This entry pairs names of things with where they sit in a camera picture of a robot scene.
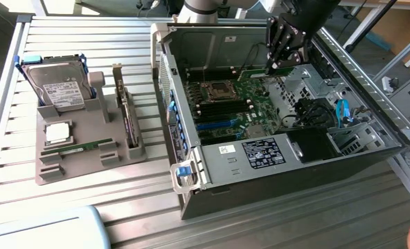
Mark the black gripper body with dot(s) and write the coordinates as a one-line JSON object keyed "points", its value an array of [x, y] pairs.
{"points": [[313, 15]]}

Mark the green RAM stick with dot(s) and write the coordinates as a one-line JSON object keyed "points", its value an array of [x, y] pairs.
{"points": [[257, 74], [80, 146]]}

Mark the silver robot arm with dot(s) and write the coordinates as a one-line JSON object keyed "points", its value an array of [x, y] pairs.
{"points": [[204, 7]]}

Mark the black RAM slot bank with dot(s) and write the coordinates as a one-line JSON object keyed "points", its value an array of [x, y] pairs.
{"points": [[222, 107], [208, 75]]}

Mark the black tripod pole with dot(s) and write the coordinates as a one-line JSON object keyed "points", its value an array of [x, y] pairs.
{"points": [[371, 23]]}

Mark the CPU socket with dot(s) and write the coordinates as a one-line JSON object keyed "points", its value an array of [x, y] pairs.
{"points": [[219, 90]]}

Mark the brown cardboard box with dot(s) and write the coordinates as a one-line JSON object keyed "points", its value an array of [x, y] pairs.
{"points": [[398, 28]]}

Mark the green motherboard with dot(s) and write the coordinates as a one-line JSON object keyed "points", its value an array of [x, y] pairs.
{"points": [[239, 111]]}

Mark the white power strip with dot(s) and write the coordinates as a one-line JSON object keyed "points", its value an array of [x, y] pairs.
{"points": [[389, 84]]}

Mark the silver chipset heat sink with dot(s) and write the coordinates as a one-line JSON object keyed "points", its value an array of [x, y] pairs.
{"points": [[258, 131]]}

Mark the blue expansion slot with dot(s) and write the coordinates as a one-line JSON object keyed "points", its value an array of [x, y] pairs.
{"points": [[219, 125]]}

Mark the silver power supply box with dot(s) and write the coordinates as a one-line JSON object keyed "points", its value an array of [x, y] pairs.
{"points": [[246, 158]]}

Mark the open black PC case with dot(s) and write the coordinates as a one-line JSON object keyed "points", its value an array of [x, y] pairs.
{"points": [[295, 181]]}

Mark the graphics card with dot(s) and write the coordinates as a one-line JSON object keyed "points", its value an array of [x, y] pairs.
{"points": [[126, 109]]}

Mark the blue case latch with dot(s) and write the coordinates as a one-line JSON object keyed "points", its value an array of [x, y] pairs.
{"points": [[182, 171]]}

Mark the hard disk with blue carrier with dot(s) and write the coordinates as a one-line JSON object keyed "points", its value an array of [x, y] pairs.
{"points": [[58, 83]]}

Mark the silver CPU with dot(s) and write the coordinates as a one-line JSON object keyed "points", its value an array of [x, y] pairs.
{"points": [[58, 132]]}

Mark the grey parts rack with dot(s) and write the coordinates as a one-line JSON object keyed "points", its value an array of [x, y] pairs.
{"points": [[83, 166]]}

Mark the pale blue rounded cover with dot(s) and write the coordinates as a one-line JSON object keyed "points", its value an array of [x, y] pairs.
{"points": [[42, 230]]}

